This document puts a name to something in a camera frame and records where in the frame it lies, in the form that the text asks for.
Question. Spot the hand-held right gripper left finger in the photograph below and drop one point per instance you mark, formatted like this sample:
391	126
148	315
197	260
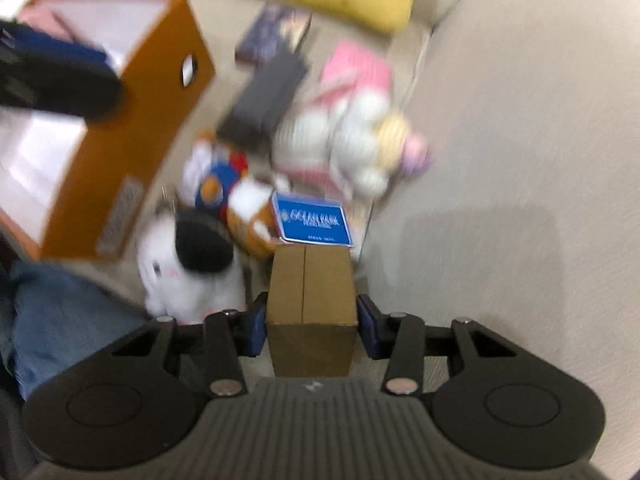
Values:
258	327

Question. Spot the white plush with black hat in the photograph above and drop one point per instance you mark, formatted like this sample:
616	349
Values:
195	280

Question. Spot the person's blue jeans leg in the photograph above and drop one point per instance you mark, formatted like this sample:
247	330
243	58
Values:
60	320

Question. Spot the blue card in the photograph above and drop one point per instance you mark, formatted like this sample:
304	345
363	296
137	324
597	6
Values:
312	220

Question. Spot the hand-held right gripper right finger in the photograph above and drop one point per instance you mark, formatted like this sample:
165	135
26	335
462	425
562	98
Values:
368	330

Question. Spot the white crochet bunny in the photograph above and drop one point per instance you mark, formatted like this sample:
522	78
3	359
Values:
350	145

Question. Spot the beige sofa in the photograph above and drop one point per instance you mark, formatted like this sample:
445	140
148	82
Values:
500	160

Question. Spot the brown cardboard box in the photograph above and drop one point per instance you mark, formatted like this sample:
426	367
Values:
310	310

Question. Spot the dark book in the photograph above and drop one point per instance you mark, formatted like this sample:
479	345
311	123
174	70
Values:
272	30

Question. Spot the pink booklet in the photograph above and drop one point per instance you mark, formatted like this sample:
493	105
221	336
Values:
357	72

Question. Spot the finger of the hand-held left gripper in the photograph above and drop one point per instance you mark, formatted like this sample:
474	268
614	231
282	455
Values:
60	45
65	90

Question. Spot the dark grey pouch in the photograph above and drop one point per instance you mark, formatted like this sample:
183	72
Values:
265	97

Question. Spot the blue white red plush toy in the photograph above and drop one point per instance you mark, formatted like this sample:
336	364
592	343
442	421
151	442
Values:
215	180

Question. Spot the orange storage box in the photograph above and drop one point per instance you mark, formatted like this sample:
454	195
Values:
150	125

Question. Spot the orange white plush toy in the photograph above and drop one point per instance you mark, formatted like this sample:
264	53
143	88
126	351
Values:
250	210

